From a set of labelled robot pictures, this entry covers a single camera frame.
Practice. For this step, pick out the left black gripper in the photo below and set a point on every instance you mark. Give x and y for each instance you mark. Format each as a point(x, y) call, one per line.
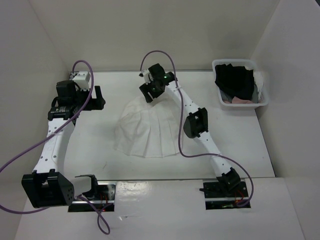
point(96, 103)

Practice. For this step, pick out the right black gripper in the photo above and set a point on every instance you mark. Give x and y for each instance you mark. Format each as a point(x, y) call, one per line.
point(145, 89)

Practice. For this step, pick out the white pleated skirt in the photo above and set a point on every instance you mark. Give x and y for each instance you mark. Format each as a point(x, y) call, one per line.
point(148, 130)

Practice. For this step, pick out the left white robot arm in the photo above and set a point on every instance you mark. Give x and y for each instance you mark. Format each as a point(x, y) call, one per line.
point(47, 186)

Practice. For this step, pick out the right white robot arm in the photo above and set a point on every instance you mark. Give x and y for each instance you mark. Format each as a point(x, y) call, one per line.
point(194, 122)

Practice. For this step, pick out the pink garment in basket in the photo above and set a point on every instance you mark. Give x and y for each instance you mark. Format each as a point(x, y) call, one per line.
point(237, 100)

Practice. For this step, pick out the black skirt in basket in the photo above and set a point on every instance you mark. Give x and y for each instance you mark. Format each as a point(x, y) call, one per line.
point(235, 81)

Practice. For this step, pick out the white garment in basket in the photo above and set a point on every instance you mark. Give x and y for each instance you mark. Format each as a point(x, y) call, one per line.
point(258, 78)

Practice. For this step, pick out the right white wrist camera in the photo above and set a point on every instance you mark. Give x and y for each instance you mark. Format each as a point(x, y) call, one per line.
point(145, 74)

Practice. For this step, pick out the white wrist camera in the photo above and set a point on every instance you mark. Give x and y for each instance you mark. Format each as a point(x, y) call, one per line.
point(81, 78)
point(145, 74)

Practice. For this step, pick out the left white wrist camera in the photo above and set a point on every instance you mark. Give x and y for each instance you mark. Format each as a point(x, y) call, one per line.
point(81, 78)

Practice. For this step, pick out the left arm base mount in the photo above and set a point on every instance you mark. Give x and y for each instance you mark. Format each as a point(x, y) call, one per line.
point(103, 200)

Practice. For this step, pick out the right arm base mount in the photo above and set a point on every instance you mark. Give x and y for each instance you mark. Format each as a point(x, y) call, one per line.
point(216, 199)

